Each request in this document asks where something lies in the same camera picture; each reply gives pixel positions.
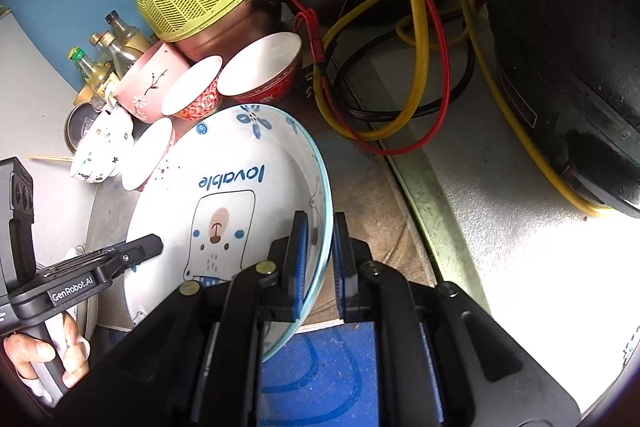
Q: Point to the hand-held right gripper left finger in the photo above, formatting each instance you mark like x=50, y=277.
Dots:
x=300, y=257

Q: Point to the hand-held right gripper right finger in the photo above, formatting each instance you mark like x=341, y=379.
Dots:
x=342, y=267

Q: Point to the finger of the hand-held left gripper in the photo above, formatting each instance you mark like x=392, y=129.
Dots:
x=145, y=246

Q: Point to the white bear print plate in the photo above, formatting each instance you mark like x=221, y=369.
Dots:
x=225, y=207

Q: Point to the small red patterned bowl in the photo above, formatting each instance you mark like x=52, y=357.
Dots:
x=192, y=84

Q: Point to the person's left hand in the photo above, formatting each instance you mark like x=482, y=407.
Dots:
x=75, y=352

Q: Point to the bamboo stick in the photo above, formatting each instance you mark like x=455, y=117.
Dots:
x=50, y=158

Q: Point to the white bowl pink print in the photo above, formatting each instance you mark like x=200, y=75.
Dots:
x=150, y=152

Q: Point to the white blue flower bowl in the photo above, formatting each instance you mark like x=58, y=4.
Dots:
x=112, y=127

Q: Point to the pink flower print bowl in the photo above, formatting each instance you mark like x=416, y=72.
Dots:
x=150, y=82

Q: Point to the green cap glass bottle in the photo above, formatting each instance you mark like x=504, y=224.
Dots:
x=90, y=74

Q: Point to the gold cap glass bottle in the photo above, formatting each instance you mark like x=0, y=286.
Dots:
x=120, y=54
x=98, y=52

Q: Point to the dark red bowl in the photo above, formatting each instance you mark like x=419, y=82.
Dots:
x=260, y=62

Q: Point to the dark cap glass bottle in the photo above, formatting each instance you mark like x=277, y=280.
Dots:
x=127, y=34

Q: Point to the stainless steel bowl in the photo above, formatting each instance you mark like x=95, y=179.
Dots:
x=225, y=32

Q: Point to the large black appliance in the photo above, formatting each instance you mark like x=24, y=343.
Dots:
x=550, y=7

